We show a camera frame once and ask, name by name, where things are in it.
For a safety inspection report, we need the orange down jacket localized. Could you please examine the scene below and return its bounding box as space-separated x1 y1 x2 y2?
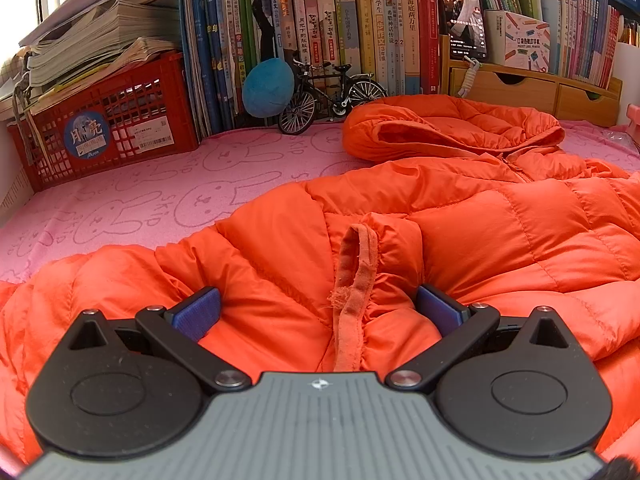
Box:
0 94 640 466

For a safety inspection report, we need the row of slim colourful books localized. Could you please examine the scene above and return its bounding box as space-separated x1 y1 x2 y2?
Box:
470 0 623 88

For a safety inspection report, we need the pink house-shaped toy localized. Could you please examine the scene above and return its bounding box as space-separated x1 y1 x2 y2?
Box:
625 105 640 153

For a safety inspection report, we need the row of tall books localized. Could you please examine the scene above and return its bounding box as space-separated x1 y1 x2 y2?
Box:
177 0 443 133

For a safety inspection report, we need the blue plush ball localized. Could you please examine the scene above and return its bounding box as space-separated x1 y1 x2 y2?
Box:
242 57 296 118

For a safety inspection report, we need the wooden desk organizer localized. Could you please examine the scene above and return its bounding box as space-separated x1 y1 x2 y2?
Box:
440 35 623 128

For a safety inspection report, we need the black smartphone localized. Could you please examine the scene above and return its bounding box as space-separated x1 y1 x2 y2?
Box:
435 0 488 63

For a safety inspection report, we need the white phone lanyard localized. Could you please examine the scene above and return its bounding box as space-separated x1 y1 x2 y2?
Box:
457 55 483 98

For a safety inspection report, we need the red crate with blue sticker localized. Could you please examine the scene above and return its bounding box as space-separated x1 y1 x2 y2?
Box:
7 52 200 193

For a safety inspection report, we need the narrow wooden drawer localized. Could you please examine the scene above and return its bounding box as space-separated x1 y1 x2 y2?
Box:
555 82 618 126

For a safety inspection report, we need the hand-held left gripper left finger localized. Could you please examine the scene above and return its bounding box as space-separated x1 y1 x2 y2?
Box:
65 287 252 394

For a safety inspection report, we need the grey cord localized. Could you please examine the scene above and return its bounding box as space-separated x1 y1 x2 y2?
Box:
12 72 41 166

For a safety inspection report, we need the wide wooden drawer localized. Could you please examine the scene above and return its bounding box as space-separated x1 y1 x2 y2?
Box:
450 67 558 108

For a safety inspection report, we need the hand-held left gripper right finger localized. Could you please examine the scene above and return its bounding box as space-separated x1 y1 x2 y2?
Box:
387 285 574 393

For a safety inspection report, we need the black strap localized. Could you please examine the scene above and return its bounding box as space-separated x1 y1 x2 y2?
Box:
252 0 281 61

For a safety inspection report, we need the stack of magazines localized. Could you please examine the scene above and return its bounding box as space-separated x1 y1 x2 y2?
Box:
12 0 183 111

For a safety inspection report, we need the miniature bicycle model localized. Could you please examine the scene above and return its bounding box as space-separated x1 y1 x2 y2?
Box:
277 57 388 136

